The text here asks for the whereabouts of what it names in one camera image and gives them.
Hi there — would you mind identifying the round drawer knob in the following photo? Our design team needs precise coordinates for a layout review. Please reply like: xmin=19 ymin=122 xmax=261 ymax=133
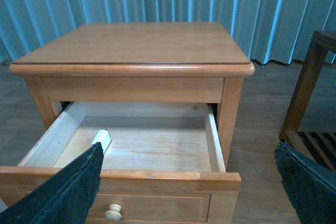
xmin=104 ymin=204 xmax=122 ymax=222

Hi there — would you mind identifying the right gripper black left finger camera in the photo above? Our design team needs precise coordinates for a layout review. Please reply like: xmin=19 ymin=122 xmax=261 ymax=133
xmin=1 ymin=143 xmax=103 ymax=223

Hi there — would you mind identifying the light wooden nightstand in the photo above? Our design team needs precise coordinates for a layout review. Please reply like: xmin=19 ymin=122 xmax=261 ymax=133
xmin=8 ymin=22 xmax=256 ymax=168

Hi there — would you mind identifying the white charger adapter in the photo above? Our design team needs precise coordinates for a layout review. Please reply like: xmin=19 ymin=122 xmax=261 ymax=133
xmin=91 ymin=130 xmax=111 ymax=154

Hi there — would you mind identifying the pale blue-grey curtain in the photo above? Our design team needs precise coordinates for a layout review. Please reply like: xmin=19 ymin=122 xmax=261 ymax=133
xmin=1 ymin=0 xmax=335 ymax=64

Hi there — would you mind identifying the wooden drawer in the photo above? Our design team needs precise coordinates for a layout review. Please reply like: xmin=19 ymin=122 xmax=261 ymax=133
xmin=1 ymin=102 xmax=241 ymax=223

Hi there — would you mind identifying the dark wooden side table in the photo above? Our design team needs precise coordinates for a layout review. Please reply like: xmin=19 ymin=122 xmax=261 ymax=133
xmin=279 ymin=30 xmax=335 ymax=172

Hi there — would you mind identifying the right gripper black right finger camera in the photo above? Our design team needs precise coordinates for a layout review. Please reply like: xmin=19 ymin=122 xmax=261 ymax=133
xmin=274 ymin=142 xmax=335 ymax=223

